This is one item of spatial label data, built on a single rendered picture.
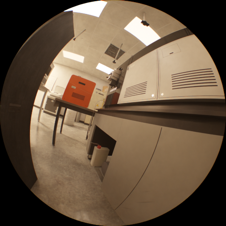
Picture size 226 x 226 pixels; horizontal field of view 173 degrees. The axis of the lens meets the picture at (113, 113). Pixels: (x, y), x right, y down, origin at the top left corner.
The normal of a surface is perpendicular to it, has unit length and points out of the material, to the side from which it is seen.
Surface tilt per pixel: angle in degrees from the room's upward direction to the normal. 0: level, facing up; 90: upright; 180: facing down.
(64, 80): 90
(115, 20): 180
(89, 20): 180
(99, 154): 90
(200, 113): 90
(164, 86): 90
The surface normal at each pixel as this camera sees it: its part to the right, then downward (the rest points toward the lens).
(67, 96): 0.45, 0.05
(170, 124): -0.85, -0.29
